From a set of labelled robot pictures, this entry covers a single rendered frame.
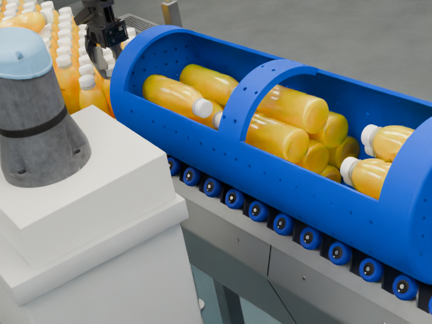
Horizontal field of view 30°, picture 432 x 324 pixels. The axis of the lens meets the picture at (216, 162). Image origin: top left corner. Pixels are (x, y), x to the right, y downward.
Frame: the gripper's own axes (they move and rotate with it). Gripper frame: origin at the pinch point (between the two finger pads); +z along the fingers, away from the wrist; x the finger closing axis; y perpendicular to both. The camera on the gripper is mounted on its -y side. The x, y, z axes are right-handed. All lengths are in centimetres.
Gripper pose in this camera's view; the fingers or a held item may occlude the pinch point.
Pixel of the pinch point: (110, 70)
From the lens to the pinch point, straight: 209.8
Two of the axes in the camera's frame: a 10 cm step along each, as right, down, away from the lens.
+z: 1.7, 8.6, 4.9
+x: 7.7, -4.3, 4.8
